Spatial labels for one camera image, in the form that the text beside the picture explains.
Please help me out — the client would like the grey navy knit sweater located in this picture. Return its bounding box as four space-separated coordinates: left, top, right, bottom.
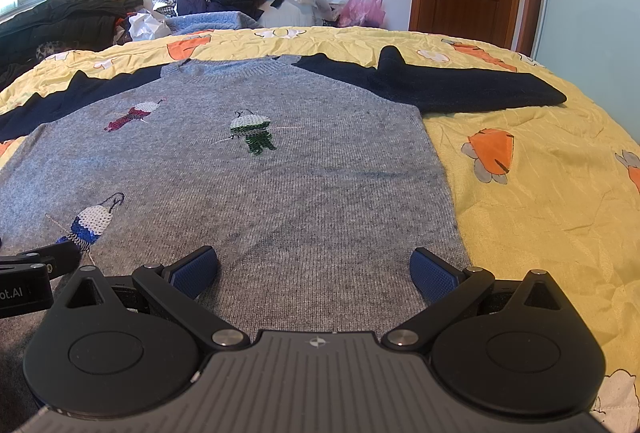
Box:
0 45 568 429

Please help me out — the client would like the yellow carrot print bedspread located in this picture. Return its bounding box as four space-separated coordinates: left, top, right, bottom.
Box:
1 26 639 432

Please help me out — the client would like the white crumpled plastic bag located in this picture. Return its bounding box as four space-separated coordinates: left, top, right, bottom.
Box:
128 9 171 42

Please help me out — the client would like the black coat on bed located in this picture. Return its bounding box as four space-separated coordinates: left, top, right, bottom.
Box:
1 0 143 88

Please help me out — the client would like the light blue knit blanket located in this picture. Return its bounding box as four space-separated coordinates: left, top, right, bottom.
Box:
165 11 260 35

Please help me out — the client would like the pink plastic bag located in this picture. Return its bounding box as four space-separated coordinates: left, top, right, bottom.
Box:
337 0 385 28

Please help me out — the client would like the pale green wardrobe door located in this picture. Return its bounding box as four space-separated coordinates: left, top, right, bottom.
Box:
535 0 639 139

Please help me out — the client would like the clear plastic bag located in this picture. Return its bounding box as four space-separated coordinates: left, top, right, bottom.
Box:
258 0 340 28

